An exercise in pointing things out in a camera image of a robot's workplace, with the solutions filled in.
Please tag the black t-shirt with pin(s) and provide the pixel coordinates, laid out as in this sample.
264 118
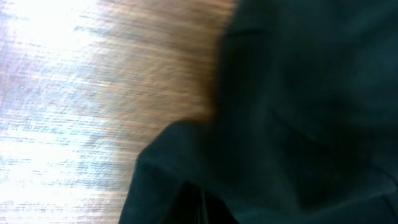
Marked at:
305 129

